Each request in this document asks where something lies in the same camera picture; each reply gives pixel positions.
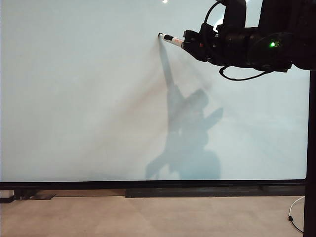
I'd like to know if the black vertical stand post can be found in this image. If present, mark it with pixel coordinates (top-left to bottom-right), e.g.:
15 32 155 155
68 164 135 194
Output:
303 68 316 237

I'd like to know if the black floor strip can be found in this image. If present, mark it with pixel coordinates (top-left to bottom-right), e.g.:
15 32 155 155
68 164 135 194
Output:
124 187 306 198

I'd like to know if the thin black cable with plug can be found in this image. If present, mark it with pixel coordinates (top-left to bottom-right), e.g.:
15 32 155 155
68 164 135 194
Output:
286 214 304 233

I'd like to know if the white whiteboard marker pen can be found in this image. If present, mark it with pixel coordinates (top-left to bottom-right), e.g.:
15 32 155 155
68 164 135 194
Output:
158 32 185 48

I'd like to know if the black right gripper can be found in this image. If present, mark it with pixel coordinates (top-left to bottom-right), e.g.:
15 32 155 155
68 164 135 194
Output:
182 23 226 67

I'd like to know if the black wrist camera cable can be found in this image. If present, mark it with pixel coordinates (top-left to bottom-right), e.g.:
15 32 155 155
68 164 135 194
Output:
203 0 227 33

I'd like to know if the black whiteboard stand foot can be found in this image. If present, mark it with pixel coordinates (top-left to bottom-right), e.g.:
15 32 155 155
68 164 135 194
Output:
0 189 56 204

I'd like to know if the thin white cable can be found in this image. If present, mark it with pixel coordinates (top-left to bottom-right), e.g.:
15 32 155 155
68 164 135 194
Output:
287 196 305 216

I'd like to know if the black looping arm cable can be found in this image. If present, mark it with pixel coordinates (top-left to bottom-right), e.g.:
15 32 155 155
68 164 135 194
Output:
219 64 273 81

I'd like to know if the white glass whiteboard black frame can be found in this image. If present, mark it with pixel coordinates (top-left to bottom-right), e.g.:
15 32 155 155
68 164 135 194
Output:
0 0 312 191

